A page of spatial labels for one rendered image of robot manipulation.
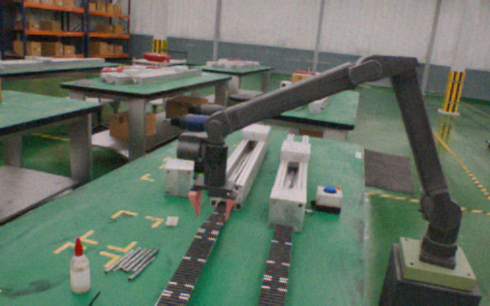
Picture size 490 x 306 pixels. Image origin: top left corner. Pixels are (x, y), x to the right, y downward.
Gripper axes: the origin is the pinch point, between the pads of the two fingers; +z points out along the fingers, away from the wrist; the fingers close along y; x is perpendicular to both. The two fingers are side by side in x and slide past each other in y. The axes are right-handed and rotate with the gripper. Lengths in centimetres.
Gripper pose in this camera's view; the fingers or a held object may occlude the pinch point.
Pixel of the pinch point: (212, 215)
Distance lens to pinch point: 106.9
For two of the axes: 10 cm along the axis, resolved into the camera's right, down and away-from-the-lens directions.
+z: -0.9, 9.6, 2.8
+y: -9.9, -1.2, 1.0
